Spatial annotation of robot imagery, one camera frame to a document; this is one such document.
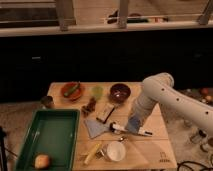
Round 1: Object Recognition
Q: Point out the yellowish fruit in tray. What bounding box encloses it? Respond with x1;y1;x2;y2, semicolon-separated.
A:
34;154;51;169

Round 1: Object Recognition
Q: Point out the brown and white block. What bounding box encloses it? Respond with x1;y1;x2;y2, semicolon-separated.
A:
96;103;115;123

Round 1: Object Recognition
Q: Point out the white black-tipped brush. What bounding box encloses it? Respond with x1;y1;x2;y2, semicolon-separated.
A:
110;123;153;137

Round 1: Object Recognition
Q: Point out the grey blue cloth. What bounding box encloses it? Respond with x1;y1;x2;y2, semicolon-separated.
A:
84;119;109;139

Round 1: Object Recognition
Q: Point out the white paper cup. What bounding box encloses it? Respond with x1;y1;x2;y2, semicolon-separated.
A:
106;141;126;162

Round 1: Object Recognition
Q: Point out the yellow banana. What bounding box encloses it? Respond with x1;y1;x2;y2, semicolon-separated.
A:
83;142;102;165

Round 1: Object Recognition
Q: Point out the green plastic tray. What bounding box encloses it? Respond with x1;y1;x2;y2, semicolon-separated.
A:
14;109;80;171

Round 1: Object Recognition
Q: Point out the small metal can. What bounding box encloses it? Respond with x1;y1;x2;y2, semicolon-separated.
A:
41;96;54;109

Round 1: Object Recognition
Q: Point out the blue sponge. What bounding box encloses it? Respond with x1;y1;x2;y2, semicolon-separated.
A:
125;117;141;134

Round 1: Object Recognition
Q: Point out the orange plate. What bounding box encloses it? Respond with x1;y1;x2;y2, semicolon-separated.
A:
61;82;84;101

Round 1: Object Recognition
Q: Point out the dark red bowl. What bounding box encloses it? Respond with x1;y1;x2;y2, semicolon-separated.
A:
110;83;131;103

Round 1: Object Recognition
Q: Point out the light green cup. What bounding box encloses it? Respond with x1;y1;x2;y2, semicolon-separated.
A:
92;86;103;100

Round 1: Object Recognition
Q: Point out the black tripod stand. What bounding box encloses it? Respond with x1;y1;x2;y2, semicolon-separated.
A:
0;126;8;171

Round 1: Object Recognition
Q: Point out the green cucumber on plate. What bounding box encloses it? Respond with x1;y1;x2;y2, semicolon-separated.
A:
63;83;80;97

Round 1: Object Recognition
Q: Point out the brown toy figure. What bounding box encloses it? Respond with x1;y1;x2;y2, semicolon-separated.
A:
81;97;96;116

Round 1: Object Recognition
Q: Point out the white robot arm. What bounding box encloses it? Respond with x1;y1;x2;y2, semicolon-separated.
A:
126;73;213;136

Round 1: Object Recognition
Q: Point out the black cable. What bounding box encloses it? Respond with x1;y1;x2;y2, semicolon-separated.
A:
176;160;213;171

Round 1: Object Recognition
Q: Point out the spice bottles group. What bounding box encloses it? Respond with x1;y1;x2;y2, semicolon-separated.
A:
189;129;213;153

